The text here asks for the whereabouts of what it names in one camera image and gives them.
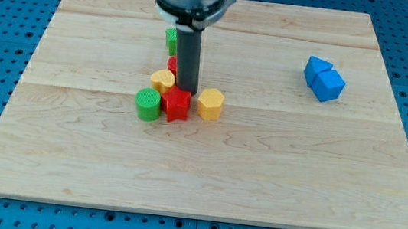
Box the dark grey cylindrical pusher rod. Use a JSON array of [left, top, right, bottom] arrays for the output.
[[176, 28, 202, 96]]

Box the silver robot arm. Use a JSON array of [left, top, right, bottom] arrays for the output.
[[155, 0, 237, 95]]

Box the red circle block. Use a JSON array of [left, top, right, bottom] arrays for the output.
[[167, 55, 178, 77]]

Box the green star block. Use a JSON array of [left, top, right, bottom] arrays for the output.
[[165, 28, 177, 56]]

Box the yellow heart block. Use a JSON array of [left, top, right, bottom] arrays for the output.
[[150, 69, 175, 93]]

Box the red star block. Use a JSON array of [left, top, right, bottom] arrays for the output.
[[161, 85, 191, 122]]

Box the yellow hexagon block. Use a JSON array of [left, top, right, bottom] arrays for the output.
[[197, 88, 225, 121]]

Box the green cylinder block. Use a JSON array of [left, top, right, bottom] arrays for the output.
[[135, 87, 162, 122]]

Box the blue triangle block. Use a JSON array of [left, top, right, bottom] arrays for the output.
[[304, 56, 334, 87]]

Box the wooden board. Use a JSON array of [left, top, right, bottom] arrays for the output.
[[0, 0, 408, 229]]

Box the blue cube block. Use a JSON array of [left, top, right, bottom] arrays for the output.
[[310, 70, 345, 102]]

